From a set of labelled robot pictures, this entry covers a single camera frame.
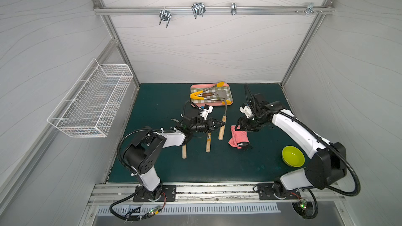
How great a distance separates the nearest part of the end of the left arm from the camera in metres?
0.70

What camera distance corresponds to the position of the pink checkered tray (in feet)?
3.61

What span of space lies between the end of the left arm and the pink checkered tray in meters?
0.30
